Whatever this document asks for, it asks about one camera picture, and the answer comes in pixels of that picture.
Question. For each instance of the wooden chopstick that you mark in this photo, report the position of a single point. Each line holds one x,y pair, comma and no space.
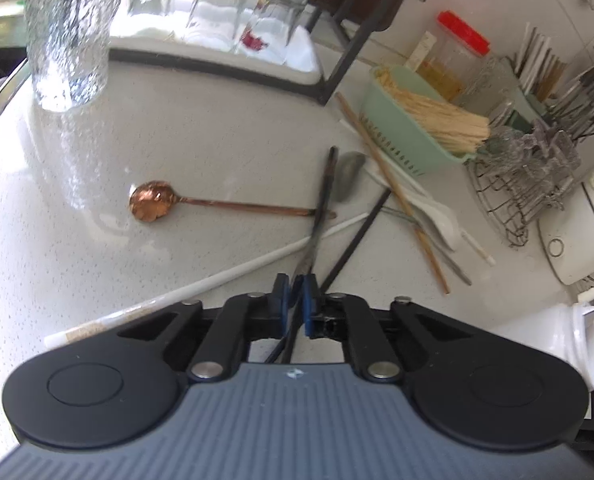
429,255
379,157

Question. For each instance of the white drain tray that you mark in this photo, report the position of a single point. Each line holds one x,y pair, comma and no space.
302,55

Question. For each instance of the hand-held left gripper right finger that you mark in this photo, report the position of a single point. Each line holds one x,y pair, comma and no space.
307,302

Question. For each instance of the grey embossed metal spoon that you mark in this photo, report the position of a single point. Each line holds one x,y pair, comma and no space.
351,177

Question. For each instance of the red lid plastic jar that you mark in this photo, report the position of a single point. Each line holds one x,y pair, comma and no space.
457,55

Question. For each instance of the copper spoon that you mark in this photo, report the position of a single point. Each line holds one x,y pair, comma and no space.
149,200

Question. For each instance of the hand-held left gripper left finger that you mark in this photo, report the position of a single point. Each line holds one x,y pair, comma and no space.
279,294

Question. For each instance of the white kitchen appliance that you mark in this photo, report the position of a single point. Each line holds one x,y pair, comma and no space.
582,230

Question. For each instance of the bunch of upright chopsticks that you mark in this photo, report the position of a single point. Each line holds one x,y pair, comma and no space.
539,62

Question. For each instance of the long white chopstick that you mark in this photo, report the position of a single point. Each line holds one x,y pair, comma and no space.
227,272
479,250

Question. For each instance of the black metal rack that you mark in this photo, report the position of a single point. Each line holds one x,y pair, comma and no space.
347,50

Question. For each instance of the black chopstick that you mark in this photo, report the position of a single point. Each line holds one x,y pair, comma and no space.
362,232
327,185

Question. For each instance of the white ceramic spoon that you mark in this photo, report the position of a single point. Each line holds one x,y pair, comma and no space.
437,220

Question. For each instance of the green plastic basket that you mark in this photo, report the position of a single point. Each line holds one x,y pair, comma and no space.
392,125

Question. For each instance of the row of hanging utensils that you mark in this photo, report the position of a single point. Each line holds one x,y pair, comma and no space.
584,92

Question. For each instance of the white ceramic jar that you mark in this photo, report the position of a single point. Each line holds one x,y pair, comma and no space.
587,350

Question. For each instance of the bundle of bamboo sticks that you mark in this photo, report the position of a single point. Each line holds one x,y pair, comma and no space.
442,120

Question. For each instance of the tall textured glass pitcher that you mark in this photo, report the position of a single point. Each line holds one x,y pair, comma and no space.
69,35

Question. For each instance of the green chopstick holder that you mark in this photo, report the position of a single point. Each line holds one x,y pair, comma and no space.
527,110

